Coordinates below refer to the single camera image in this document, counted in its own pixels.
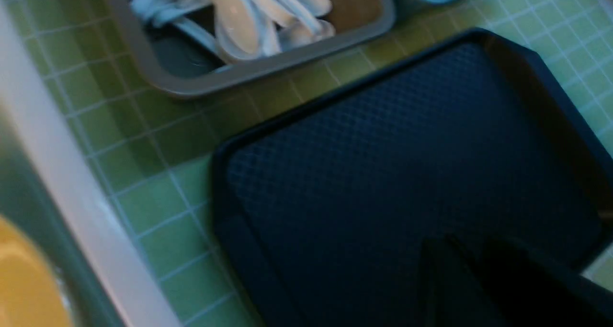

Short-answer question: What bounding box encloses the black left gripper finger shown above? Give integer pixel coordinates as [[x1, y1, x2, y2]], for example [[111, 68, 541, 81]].
[[421, 236, 613, 327]]

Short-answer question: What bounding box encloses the tan noodle bowl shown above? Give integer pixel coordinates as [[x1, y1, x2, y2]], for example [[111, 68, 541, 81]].
[[0, 217, 77, 327]]

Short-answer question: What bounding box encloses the black serving tray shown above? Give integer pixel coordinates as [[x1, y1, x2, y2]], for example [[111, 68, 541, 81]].
[[210, 28, 612, 327]]

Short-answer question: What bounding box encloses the green checkered table mat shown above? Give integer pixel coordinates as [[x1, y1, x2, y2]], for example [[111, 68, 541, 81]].
[[2, 0, 613, 327]]

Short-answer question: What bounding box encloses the grey-brown spoon bin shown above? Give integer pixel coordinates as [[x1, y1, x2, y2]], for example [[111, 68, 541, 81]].
[[105, 0, 396, 99]]

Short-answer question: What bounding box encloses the large white plastic tub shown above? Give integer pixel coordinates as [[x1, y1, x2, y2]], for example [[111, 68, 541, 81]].
[[1, 5, 181, 327]]

